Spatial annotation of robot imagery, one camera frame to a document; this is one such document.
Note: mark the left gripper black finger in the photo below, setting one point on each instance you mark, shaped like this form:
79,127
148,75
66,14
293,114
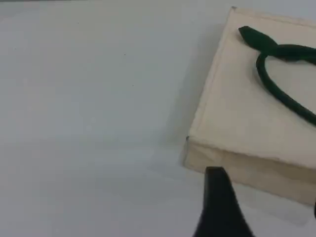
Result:
219,212
315,208

